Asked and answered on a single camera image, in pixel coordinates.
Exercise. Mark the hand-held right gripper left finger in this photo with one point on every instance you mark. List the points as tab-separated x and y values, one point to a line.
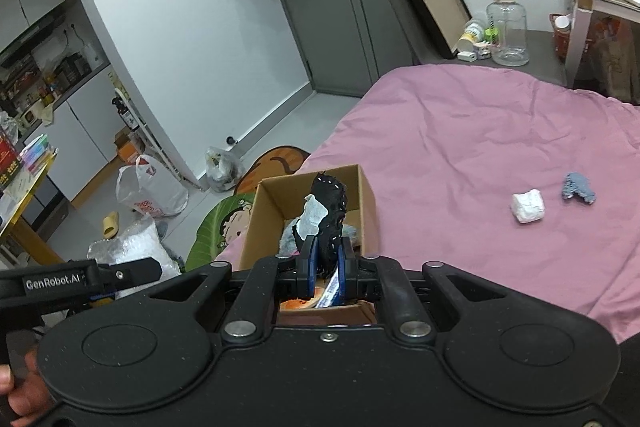
309	267

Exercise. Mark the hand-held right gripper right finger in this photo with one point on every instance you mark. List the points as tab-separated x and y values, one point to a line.
345	269

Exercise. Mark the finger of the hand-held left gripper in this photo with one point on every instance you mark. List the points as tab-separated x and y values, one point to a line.
130	274

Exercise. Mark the black sock with white tag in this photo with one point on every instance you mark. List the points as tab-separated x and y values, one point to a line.
330	202

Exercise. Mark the person's left hand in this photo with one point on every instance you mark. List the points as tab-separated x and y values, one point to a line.
32	387

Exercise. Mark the bubble wrap bag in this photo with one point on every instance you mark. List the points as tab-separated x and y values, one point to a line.
135	247

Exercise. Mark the blue-grey plush toy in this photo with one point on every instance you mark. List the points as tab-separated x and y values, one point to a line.
287	243

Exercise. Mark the yellow slipper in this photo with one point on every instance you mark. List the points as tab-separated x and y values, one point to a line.
110	225

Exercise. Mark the white plastic bag red print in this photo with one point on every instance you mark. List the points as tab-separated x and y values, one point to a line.
150	187

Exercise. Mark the green leaf cartoon rug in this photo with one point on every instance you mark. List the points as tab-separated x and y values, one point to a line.
210	232

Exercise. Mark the orange cat rug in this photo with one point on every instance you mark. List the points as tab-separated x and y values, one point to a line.
280	162

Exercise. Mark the stack of books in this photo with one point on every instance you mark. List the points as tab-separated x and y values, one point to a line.
25	167

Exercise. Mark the orange cardboard box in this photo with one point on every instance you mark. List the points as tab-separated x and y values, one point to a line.
127	151

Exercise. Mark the grey translucent trash bag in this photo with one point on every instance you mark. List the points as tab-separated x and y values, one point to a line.
222	169

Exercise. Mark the white cabinet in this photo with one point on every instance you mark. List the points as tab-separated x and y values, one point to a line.
85	132

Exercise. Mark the dark bottle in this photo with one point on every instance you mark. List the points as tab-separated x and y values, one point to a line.
126	114

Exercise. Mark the pink bed sheet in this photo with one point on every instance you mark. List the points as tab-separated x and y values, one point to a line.
450	147

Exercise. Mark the blue-grey sock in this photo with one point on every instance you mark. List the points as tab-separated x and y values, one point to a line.
577	187

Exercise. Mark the grey door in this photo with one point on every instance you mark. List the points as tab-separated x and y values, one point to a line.
340	7

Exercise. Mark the white can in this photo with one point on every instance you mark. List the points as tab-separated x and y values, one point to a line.
471	37

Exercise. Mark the large clear water jug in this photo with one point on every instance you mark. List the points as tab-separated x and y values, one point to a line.
507	32

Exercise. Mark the red container white lid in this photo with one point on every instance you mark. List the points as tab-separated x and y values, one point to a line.
560	37

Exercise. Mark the white desk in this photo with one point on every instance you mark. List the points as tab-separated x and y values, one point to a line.
600	2

